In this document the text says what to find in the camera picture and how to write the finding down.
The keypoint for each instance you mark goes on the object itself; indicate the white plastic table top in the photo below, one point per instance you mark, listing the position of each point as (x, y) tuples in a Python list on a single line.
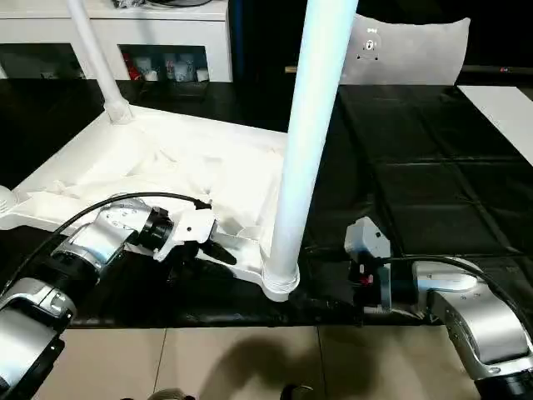
[(145, 166)]

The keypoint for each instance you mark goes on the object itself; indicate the white plastic table leg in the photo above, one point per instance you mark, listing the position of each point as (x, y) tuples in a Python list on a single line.
[(312, 125), (6, 200), (98, 62)]

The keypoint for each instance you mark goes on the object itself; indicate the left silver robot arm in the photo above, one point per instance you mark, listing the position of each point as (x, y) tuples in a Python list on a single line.
[(83, 250)]

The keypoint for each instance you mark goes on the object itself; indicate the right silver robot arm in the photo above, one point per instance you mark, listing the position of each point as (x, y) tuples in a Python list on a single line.
[(479, 308)]

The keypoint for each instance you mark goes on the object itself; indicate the black mat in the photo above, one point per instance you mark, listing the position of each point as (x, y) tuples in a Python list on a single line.
[(416, 146)]

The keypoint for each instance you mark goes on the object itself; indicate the red item behind glass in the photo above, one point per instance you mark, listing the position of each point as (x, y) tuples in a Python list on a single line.
[(134, 68)]

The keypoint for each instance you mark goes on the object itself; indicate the small brown label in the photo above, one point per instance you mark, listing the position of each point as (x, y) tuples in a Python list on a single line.
[(290, 68)]

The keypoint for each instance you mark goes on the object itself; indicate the white flat board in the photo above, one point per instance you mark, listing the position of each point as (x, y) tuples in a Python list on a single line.
[(504, 116)]

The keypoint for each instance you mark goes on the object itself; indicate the white cabinet with glass doors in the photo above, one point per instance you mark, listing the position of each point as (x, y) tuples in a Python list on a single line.
[(166, 29)]

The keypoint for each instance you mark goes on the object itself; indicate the grey cushion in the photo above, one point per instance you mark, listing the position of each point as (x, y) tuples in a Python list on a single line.
[(408, 54)]

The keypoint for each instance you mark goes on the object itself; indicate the black flat monitor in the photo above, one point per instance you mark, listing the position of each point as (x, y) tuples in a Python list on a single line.
[(499, 70)]

